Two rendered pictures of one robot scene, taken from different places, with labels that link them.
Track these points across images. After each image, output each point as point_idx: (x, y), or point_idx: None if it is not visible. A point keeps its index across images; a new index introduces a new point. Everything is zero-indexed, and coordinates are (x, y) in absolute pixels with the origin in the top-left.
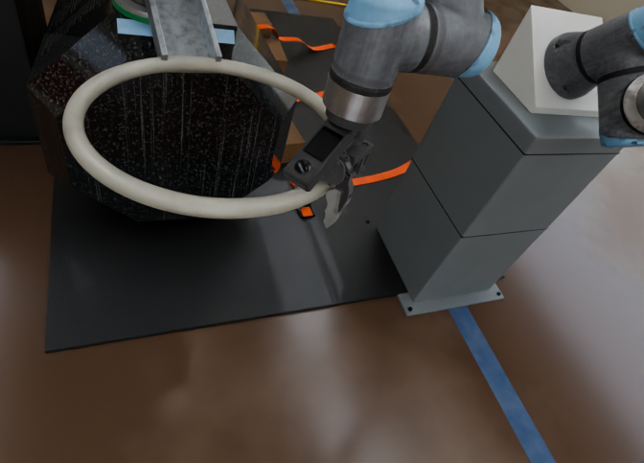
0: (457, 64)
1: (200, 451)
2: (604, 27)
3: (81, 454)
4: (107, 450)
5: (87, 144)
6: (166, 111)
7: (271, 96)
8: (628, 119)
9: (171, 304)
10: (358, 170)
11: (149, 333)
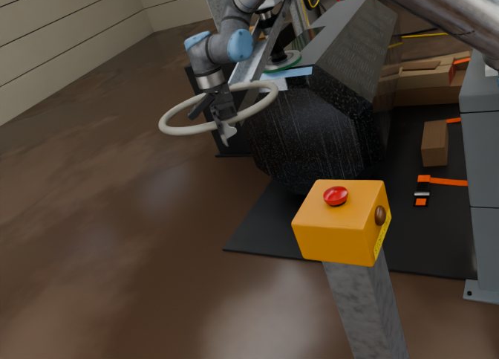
0: (222, 56)
1: (251, 319)
2: None
3: (207, 296)
4: (217, 299)
5: (165, 115)
6: (284, 119)
7: (344, 102)
8: (483, 60)
9: (286, 242)
10: (230, 114)
11: (266, 253)
